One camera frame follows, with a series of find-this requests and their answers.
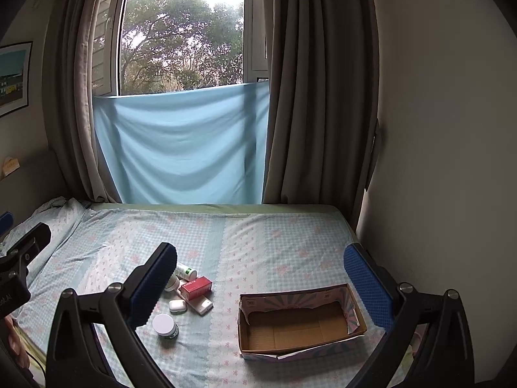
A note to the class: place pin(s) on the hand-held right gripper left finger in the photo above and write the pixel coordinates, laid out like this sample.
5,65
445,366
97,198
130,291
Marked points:
150,287

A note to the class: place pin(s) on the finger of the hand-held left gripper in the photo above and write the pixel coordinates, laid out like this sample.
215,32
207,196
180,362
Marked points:
4,221
30,239

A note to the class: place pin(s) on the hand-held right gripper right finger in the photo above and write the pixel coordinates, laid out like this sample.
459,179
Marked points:
368,287

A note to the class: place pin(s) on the small white round jar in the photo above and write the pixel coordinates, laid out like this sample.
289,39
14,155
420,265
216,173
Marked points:
173,284

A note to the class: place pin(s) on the white earbuds case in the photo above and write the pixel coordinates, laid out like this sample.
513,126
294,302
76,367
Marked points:
177,306

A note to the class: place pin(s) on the white bottle with green label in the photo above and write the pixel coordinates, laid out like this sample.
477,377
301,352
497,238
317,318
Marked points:
186,270

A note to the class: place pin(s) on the small red carton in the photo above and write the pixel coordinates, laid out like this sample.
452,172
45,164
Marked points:
196,287

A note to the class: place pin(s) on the beige rectangular case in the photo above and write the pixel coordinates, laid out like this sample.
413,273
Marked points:
203,307

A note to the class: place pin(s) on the cardboard box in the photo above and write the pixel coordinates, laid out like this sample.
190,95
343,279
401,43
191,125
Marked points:
299,327

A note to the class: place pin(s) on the person's left hand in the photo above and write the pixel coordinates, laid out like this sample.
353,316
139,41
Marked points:
16,343

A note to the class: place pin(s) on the crumpled checked blanket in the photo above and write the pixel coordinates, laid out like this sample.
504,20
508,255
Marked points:
52,216

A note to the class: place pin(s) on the small paper note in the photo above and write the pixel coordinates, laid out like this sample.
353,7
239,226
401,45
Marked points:
11,165

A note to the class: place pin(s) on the checked floral bed sheet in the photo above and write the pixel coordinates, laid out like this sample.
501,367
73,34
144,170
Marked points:
258,246

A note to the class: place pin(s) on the light blue hanging cloth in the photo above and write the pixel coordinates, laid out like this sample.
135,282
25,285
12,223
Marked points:
181,145

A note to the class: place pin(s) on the grey-brown window curtain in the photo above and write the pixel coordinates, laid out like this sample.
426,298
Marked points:
76,89
319,89

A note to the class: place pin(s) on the framed wall poster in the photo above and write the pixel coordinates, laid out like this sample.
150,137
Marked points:
14,76

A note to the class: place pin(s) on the window with white frame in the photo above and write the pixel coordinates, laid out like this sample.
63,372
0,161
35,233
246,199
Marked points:
181,28

